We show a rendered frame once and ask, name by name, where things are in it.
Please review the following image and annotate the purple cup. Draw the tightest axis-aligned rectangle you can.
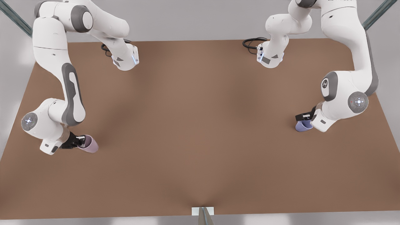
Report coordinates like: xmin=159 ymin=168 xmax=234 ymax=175
xmin=295 ymin=120 xmax=314 ymax=133

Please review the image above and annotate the pink cup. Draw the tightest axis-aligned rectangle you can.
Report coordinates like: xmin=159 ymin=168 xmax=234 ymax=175
xmin=77 ymin=135 xmax=99 ymax=153

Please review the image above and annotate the black cable loop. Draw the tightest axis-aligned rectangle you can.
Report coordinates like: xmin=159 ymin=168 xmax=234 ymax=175
xmin=242 ymin=37 xmax=270 ymax=49
xmin=101 ymin=39 xmax=132 ymax=57

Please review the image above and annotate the silver frame post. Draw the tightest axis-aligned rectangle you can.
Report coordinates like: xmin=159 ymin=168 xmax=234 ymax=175
xmin=192 ymin=207 xmax=215 ymax=225
xmin=0 ymin=1 xmax=33 ymax=38
xmin=362 ymin=0 xmax=398 ymax=31

